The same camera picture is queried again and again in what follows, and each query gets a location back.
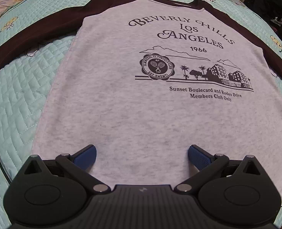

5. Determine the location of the grey and brown sweatshirt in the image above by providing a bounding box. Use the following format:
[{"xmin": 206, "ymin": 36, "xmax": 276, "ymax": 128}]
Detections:
[{"xmin": 0, "ymin": 0, "xmax": 282, "ymax": 196}]

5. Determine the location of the pile of black clothes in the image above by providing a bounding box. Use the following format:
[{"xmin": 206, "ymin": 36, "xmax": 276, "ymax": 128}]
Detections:
[{"xmin": 243, "ymin": 0, "xmax": 282, "ymax": 46}]

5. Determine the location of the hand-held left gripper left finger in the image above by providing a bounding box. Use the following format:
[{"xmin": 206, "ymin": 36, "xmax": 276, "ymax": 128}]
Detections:
[{"xmin": 23, "ymin": 144, "xmax": 109, "ymax": 194}]

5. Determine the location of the bee print quilted bedspread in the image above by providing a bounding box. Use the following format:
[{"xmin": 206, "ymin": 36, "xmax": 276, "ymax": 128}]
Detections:
[{"xmin": 0, "ymin": 0, "xmax": 282, "ymax": 229}]

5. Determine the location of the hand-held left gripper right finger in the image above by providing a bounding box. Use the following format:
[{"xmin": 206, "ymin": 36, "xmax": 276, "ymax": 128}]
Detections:
[{"xmin": 175, "ymin": 144, "xmax": 263, "ymax": 194}]

